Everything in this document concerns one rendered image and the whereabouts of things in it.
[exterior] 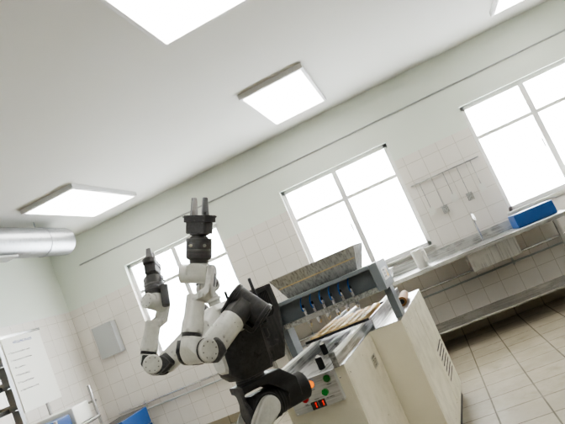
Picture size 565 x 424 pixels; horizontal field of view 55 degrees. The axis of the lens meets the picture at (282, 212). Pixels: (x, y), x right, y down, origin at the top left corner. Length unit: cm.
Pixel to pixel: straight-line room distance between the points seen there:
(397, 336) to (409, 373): 21
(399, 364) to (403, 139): 380
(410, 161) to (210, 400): 380
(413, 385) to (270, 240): 385
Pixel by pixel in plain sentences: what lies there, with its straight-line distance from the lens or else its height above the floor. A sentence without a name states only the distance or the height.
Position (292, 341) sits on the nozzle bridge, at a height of 94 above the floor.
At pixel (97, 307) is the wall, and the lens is 776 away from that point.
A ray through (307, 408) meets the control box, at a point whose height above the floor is 72.
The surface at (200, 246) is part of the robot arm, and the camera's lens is 185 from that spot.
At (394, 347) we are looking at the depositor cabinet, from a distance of 317.
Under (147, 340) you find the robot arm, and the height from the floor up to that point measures 127.
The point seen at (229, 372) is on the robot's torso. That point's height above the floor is 104.
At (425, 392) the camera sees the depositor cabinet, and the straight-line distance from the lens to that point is 322.
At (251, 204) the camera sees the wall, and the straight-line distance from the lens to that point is 677.
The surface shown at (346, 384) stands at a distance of 253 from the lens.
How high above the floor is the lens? 124
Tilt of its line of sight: 8 degrees up
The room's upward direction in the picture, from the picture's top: 23 degrees counter-clockwise
